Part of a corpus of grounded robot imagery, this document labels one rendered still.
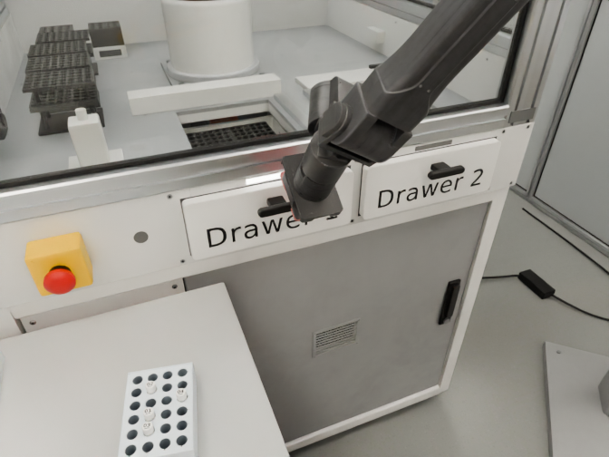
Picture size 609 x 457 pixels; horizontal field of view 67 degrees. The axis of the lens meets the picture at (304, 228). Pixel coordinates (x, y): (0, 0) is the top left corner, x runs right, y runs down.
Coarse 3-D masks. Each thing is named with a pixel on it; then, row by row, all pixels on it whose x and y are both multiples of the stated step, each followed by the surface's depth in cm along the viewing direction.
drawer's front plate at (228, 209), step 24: (240, 192) 73; (264, 192) 74; (192, 216) 71; (216, 216) 73; (240, 216) 75; (288, 216) 78; (192, 240) 74; (216, 240) 75; (240, 240) 77; (264, 240) 79
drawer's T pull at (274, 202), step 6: (270, 198) 74; (276, 198) 74; (282, 198) 74; (270, 204) 73; (276, 204) 73; (282, 204) 73; (288, 204) 73; (258, 210) 72; (264, 210) 71; (270, 210) 72; (276, 210) 72; (282, 210) 73; (288, 210) 73; (264, 216) 72
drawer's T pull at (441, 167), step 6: (438, 162) 84; (444, 162) 84; (432, 168) 84; (438, 168) 83; (444, 168) 83; (450, 168) 82; (456, 168) 82; (462, 168) 83; (432, 174) 81; (438, 174) 81; (444, 174) 82; (450, 174) 82; (456, 174) 83
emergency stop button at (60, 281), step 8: (56, 272) 62; (64, 272) 63; (48, 280) 62; (56, 280) 62; (64, 280) 63; (72, 280) 64; (48, 288) 63; (56, 288) 63; (64, 288) 64; (72, 288) 65
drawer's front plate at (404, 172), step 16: (464, 144) 86; (480, 144) 86; (496, 144) 88; (400, 160) 81; (416, 160) 82; (432, 160) 84; (448, 160) 85; (464, 160) 87; (480, 160) 89; (496, 160) 90; (368, 176) 80; (384, 176) 82; (400, 176) 83; (416, 176) 84; (464, 176) 89; (368, 192) 82; (384, 192) 84; (448, 192) 90; (464, 192) 92; (368, 208) 84; (384, 208) 86; (400, 208) 87
